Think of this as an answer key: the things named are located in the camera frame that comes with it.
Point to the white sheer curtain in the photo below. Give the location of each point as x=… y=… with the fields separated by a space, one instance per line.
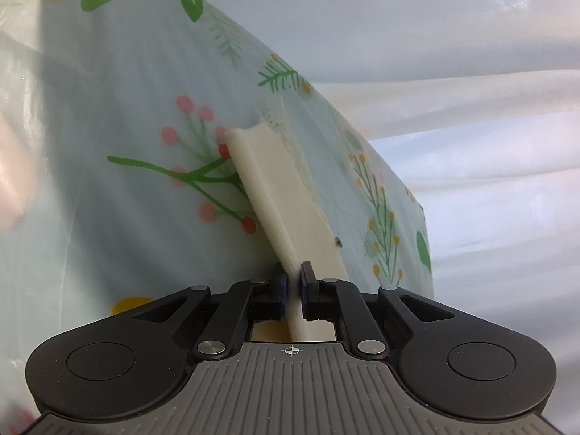
x=453 y=77

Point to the floral print bedsheet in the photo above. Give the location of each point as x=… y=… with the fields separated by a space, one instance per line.
x=136 y=77

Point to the cream knit garment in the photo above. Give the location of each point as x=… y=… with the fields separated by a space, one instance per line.
x=281 y=199

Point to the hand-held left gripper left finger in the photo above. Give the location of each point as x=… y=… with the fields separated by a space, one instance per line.
x=282 y=291

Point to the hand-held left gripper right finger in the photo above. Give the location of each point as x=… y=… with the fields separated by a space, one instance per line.
x=304 y=291

